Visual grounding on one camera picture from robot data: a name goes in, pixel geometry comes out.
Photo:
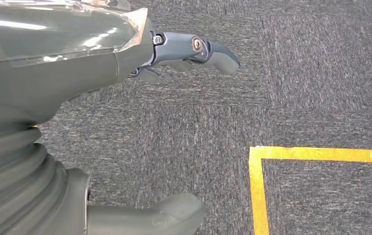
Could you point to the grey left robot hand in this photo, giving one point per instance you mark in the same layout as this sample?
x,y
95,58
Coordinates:
x,y
43,65

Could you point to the yellow floor tape square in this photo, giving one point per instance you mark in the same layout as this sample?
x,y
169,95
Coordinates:
x,y
255,194

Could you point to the ribbed grey left arm sleeve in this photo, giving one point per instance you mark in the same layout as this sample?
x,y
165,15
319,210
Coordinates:
x,y
17,181

